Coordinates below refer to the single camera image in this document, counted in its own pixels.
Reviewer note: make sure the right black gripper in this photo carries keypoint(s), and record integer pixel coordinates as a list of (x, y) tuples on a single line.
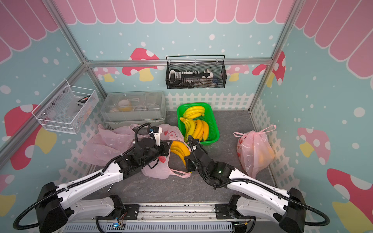
[(196, 152)]

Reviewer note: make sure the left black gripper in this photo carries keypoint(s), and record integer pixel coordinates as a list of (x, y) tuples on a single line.
[(163, 148)]

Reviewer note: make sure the pink plastic bag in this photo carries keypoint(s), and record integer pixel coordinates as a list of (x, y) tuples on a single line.
[(160, 169), (254, 150)]

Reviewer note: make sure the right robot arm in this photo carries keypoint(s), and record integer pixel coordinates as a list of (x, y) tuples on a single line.
[(287, 208)]

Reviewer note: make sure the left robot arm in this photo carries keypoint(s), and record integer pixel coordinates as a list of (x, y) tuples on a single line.
[(54, 207)]

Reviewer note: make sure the green plastic basket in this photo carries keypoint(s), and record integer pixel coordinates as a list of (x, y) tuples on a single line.
[(214, 134)]

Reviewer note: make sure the pink plastic bags pile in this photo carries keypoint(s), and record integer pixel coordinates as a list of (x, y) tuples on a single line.
[(107, 144)]

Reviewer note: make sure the bananas in green basket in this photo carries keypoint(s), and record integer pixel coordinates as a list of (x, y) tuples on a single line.
[(194, 127)]

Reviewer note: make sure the clear plastic storage box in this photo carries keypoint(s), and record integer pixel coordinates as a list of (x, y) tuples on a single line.
[(127, 108)]

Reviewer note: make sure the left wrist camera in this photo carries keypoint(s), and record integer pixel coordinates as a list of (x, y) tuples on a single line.
[(156, 132)]

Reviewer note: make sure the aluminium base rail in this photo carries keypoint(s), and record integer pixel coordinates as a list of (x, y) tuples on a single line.
[(167, 218)]

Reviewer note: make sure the black wire mesh basket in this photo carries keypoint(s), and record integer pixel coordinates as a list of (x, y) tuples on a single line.
[(195, 71)]

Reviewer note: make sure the white wire mesh basket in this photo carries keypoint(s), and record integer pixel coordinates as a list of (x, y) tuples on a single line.
[(66, 109)]

